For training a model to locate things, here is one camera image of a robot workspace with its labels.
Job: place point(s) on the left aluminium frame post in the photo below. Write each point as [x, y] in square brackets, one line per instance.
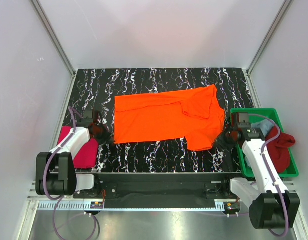
[38, 8]

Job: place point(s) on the green plastic bin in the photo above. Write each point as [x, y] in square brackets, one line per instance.
[271, 113]

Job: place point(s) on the folded magenta t shirt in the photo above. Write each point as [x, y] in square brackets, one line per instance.
[87, 156]

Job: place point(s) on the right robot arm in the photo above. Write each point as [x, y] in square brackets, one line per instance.
[270, 204]

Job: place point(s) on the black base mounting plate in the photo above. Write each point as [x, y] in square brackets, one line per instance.
[118, 185]

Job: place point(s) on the orange t shirt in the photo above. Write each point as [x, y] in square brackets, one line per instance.
[193, 114]

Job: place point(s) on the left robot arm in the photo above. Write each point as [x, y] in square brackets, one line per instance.
[55, 174]

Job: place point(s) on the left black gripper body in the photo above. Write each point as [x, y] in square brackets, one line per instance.
[103, 135]

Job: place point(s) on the light blue t shirt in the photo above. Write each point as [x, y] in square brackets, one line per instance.
[265, 126]

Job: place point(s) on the dark red t shirt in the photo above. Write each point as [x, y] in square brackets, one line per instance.
[278, 150]

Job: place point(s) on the right aluminium frame post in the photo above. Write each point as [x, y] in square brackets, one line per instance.
[269, 35]

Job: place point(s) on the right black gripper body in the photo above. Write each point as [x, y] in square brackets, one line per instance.
[229, 137]

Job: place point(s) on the aluminium frame post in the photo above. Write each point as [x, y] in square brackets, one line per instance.
[38, 8]
[269, 35]

